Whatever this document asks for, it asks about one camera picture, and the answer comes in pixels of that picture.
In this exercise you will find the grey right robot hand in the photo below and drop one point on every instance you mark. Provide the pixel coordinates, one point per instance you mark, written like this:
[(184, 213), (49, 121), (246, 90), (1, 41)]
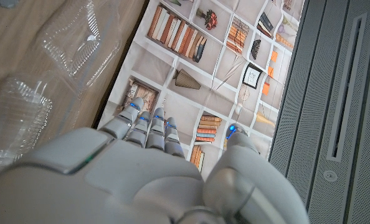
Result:
[(126, 186)]

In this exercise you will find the clear plastic clamshell container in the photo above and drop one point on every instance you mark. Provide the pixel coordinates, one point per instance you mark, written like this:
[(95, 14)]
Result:
[(76, 40)]

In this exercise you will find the printed bookshelf backdrop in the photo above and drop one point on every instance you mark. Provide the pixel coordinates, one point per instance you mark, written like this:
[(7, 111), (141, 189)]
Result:
[(185, 102)]

